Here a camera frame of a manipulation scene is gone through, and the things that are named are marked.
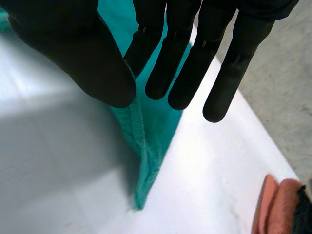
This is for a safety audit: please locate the teal towel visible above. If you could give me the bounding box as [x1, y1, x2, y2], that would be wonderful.
[0, 0, 194, 211]

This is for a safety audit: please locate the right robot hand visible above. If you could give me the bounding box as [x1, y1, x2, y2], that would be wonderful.
[0, 0, 300, 123]

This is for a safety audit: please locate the coral towel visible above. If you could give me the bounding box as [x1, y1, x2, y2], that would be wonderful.
[251, 174, 305, 234]

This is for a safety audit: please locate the dark blue cloth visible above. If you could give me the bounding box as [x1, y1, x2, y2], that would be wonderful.
[291, 184, 312, 234]

